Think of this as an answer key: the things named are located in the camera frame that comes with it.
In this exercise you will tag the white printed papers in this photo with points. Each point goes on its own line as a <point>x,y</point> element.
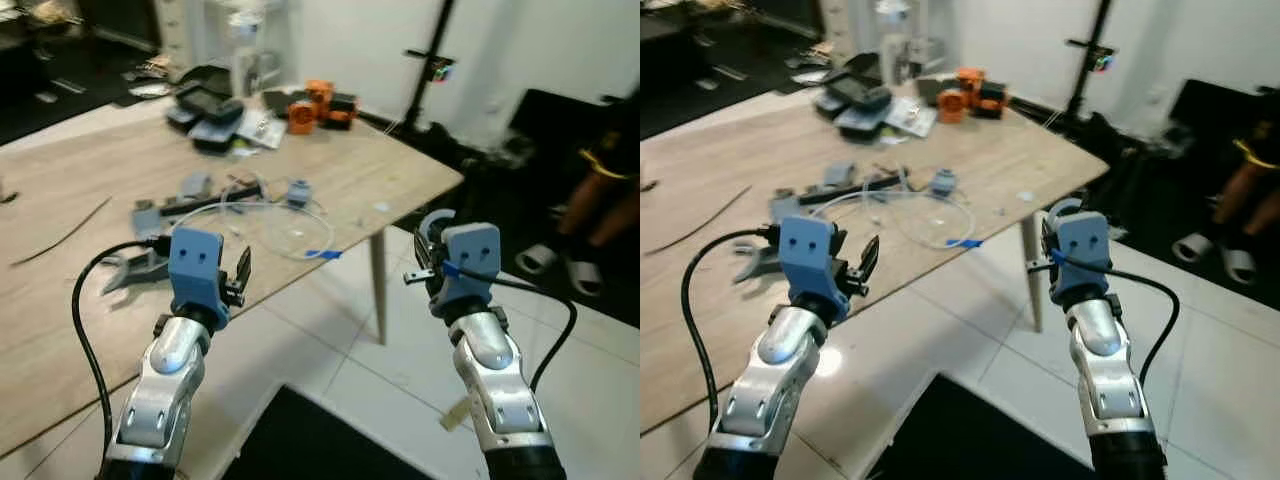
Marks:
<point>262,128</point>
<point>912,115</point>

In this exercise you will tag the clear plastic tube loop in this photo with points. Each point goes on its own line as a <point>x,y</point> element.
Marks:
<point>300,243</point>
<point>950,232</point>

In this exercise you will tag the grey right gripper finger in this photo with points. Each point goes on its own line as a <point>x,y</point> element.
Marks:
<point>434,220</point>
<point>1058,208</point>

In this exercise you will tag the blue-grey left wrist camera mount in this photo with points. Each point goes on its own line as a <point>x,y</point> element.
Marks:
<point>196,270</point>
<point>810,262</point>

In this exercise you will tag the thin dark strip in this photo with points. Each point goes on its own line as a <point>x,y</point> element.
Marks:
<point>700,225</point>
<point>60,238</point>

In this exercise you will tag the person's bare legs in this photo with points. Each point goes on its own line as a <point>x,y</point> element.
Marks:
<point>590,200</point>
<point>1245,190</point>

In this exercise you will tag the beige tape piece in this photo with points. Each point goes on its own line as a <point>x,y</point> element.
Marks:
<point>455,415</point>

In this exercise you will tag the small grey plastic part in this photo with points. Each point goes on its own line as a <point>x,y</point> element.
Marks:
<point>298,193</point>
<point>944,182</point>

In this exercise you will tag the black floor mat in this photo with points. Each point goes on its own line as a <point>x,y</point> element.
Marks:
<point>970,435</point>
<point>300,445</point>

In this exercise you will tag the grey slipper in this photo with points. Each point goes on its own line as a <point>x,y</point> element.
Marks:
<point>538,260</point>
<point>584,278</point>
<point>1192,248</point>
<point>1240,266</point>

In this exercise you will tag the grey gripper parts with bar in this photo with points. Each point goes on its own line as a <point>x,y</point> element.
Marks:
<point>195,186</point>
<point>838,176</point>

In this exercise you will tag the black tripod stand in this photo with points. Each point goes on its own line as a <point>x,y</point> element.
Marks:
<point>1090,60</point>
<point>428,70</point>

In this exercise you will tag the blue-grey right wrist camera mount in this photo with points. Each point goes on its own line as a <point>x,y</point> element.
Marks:
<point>468,262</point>
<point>1082,255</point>

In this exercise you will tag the light wooden table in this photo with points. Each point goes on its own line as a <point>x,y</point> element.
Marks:
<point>1010,160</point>
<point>60,330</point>

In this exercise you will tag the clear plastic bottle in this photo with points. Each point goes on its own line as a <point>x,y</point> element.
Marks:
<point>247,60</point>
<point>897,50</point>

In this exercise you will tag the stack of black devices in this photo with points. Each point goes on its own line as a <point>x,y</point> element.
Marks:
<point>858,100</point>
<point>205,110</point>

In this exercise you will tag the orange and black device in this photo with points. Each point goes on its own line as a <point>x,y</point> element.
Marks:
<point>318,105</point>
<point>968,95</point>

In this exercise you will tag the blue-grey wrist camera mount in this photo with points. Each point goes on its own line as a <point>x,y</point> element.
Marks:
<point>468,262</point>
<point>196,270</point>
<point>810,262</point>
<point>1082,255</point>

